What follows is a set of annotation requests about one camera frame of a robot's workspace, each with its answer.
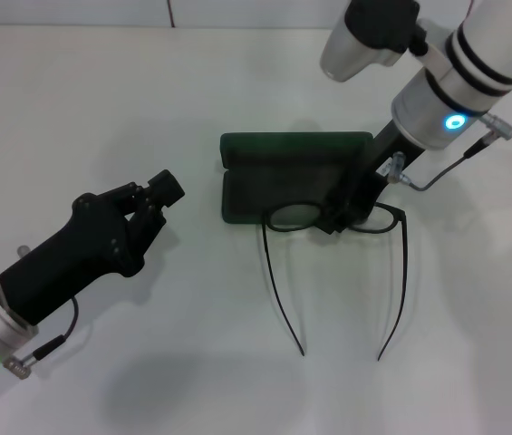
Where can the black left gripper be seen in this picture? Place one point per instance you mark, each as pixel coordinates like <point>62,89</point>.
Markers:
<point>74,254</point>

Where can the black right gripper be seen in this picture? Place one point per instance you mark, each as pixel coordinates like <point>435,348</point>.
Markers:
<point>382,163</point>

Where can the green glasses case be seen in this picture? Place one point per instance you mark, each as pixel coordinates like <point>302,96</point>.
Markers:
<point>278,167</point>

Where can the black glasses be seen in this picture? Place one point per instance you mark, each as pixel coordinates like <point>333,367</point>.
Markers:
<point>269,272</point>

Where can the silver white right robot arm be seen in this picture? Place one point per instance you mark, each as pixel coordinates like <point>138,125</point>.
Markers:
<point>473,54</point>

